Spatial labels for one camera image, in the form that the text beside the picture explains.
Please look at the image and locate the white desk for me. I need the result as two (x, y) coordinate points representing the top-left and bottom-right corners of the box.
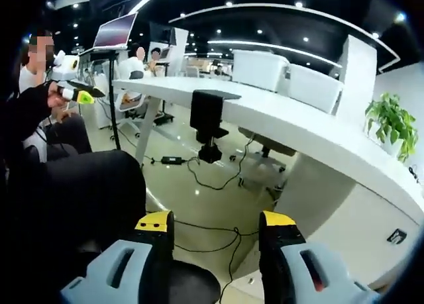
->
(111, 77), (424, 285)

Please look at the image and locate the person's left hand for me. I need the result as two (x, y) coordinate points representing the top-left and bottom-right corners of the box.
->
(46, 81), (74, 110)

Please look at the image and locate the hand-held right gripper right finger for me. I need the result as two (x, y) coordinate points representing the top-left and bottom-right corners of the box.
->
(258, 210), (380, 304)

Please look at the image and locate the person's head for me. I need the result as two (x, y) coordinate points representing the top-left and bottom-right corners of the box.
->
(21, 29), (56, 74)

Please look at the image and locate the white storage box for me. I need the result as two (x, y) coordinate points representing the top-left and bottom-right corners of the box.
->
(231, 48), (290, 93)
(286, 63), (345, 115)

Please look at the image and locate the silver laptop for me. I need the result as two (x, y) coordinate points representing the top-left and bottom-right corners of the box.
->
(77, 11), (139, 56)

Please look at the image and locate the black floor cable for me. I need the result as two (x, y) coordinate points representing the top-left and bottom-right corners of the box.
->
(141, 135), (262, 304)

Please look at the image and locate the black desk cable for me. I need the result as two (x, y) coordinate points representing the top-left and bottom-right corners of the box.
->
(409, 164), (424, 186)

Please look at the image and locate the green potted plant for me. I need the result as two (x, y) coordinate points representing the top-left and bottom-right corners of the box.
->
(364, 91), (419, 163)

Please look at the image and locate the person's torso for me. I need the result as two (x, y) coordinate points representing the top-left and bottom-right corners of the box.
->
(18, 64), (44, 93)

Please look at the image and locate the grey seat office chair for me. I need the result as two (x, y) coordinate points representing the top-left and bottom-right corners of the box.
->
(229, 126), (298, 173)

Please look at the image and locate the black floor stand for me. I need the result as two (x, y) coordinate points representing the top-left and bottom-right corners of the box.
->
(106, 50), (122, 152)

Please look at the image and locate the person's leg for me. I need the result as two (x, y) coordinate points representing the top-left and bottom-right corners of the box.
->
(6, 113), (147, 285)

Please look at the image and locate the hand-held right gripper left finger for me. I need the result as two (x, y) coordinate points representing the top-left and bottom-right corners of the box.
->
(61, 210), (176, 304)

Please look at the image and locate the black clamp fixture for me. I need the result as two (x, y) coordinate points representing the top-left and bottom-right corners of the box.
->
(189, 89), (242, 165)

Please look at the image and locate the white mesh office chair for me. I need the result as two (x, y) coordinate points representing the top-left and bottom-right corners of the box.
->
(115, 89), (149, 140)

